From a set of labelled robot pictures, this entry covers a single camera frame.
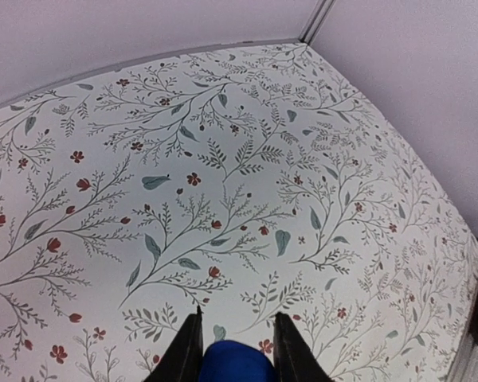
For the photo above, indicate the right aluminium corner post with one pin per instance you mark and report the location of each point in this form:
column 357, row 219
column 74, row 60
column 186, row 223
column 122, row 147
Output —
column 315, row 22

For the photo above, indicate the floral patterned table mat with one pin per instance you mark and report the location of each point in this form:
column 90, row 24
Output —
column 243, row 182

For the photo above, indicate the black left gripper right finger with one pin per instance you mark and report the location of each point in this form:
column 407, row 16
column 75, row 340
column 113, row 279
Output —
column 293, row 360

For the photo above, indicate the aluminium front frame rail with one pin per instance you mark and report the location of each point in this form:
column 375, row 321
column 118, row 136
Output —
column 476, row 318

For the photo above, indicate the blue bottle cap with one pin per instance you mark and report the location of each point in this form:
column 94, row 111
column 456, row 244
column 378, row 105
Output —
column 232, row 361

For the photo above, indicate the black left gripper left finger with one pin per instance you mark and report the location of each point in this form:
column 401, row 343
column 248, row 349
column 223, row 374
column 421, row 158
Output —
column 182, row 360

